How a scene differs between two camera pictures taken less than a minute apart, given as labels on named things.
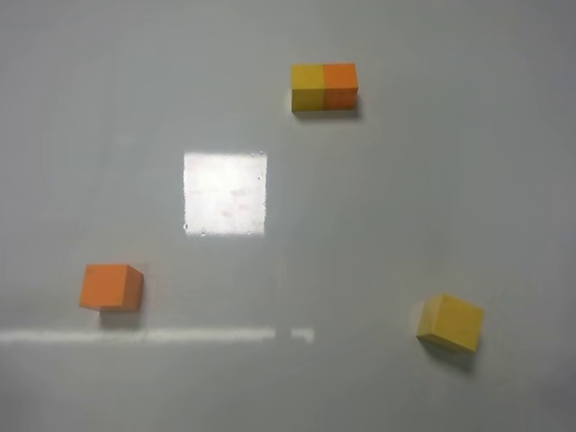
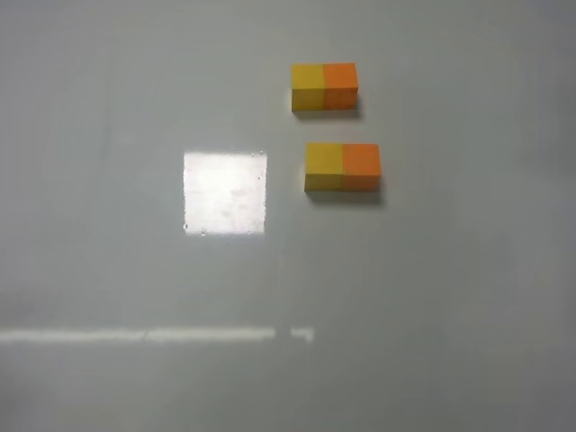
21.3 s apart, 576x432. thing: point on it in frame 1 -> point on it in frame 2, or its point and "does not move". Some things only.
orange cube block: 112,287 -> 362,167
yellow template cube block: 308,87 does not move
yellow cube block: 448,319 -> 324,166
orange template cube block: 340,87 does not move
